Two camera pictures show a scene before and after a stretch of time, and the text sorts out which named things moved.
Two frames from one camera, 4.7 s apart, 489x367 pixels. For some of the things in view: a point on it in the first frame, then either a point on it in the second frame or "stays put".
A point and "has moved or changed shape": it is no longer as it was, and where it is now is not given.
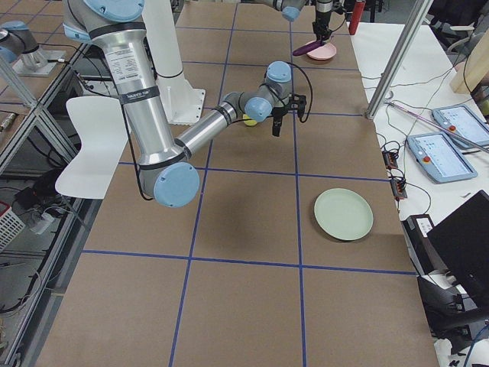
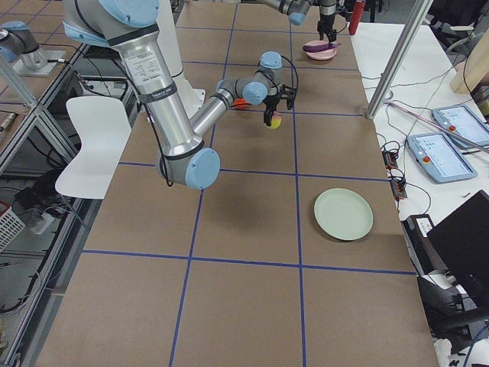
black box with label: (425, 259) stays put
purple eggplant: (306, 48) to (318, 48)
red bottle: (357, 11) stays put
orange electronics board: (398, 185) stays put
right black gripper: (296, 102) to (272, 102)
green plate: (343, 214) stays put
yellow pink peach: (250, 122) has moved or changed shape
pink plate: (323, 53) stays put
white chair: (102, 124) stays put
